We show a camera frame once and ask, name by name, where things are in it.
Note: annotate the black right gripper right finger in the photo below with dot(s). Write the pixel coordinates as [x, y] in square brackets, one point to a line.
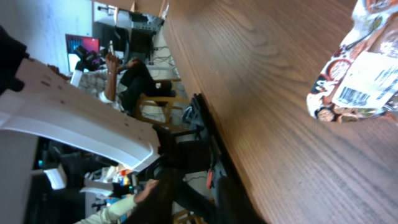
[232, 207]

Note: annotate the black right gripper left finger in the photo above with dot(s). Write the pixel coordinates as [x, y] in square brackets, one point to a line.
[155, 201]

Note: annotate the red laptop screen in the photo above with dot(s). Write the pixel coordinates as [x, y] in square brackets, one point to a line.
[83, 49]

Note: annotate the seated person in background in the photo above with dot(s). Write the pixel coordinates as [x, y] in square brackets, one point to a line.
[120, 86]

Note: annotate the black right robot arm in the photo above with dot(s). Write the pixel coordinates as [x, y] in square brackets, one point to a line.
[35, 101]

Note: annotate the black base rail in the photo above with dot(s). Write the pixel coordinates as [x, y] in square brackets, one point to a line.
[204, 129]

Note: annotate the brown cookie snack bag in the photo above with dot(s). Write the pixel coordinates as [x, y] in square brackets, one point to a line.
[360, 80]

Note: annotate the wooden chair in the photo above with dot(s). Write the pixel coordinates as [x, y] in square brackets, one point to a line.
[163, 110]

